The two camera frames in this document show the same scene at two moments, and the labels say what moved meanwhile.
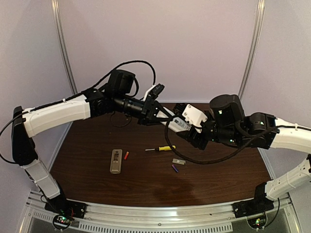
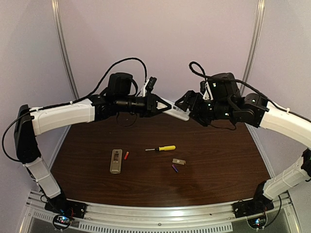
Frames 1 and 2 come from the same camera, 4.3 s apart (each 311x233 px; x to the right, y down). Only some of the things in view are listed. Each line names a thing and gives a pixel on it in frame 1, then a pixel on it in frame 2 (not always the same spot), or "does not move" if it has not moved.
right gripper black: [196, 137] -> [194, 106]
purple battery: [175, 168] does not move
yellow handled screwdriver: [162, 148] does not move
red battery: [126, 155] does not move
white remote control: [178, 124] -> [177, 112]
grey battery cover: [179, 161] does not move
